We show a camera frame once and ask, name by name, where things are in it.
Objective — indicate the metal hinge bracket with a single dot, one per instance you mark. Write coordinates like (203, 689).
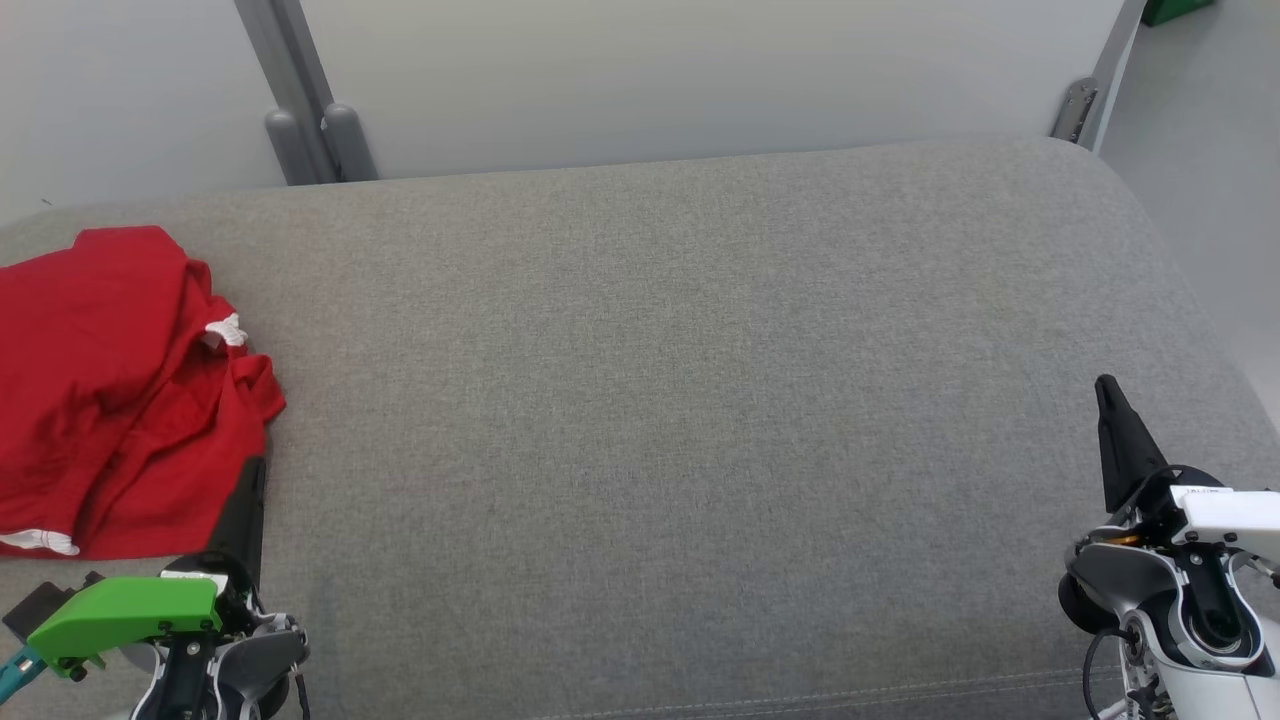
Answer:
(1073, 110)

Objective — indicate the red basketball jersey white trim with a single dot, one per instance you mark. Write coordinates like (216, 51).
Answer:
(60, 330)

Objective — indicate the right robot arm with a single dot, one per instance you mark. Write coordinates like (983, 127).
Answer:
(1115, 580)

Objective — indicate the grey rounded post cap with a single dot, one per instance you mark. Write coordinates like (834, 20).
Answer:
(283, 150)
(350, 145)

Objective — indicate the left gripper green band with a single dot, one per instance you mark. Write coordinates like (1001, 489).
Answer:
(130, 610)

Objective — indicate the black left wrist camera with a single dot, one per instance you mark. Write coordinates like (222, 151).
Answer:
(35, 610)

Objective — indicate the grey partition post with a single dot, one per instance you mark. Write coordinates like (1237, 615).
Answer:
(290, 80)

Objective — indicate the grey metal bracket right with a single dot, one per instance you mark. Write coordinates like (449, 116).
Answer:
(1118, 50)

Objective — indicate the green box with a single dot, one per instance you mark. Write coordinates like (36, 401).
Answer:
(1175, 10)

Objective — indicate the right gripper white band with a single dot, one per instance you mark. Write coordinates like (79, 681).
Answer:
(1230, 520)

